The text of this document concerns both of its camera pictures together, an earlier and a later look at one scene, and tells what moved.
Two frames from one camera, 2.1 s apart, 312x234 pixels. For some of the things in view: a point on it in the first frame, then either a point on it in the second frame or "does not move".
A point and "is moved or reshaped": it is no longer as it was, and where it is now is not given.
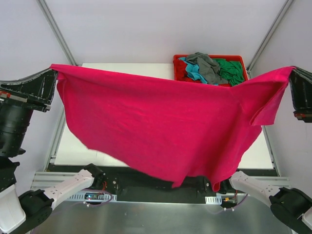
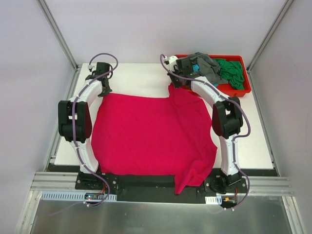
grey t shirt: [208, 68] does not move
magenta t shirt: [181, 131] is moved or reshaped
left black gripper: [23, 99] -> [106, 86]
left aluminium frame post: [57, 31] does not move
